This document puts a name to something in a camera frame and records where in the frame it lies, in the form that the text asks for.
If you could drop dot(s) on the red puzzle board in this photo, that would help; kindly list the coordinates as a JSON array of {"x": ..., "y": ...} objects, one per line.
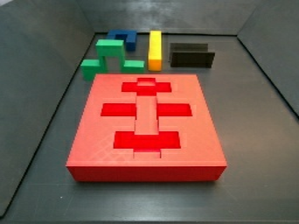
[{"x": 145, "y": 131}]

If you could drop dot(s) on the black block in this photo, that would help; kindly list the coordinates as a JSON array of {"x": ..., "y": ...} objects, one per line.
[{"x": 189, "y": 55}]

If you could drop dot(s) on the blue U-shaped block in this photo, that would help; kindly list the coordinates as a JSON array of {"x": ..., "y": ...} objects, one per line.
[{"x": 127, "y": 36}]

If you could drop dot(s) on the green stepped block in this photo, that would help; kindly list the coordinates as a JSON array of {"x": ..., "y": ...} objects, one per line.
[{"x": 109, "y": 48}]

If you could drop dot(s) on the yellow long bar block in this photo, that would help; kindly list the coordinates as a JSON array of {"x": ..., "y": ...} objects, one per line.
[{"x": 155, "y": 51}]

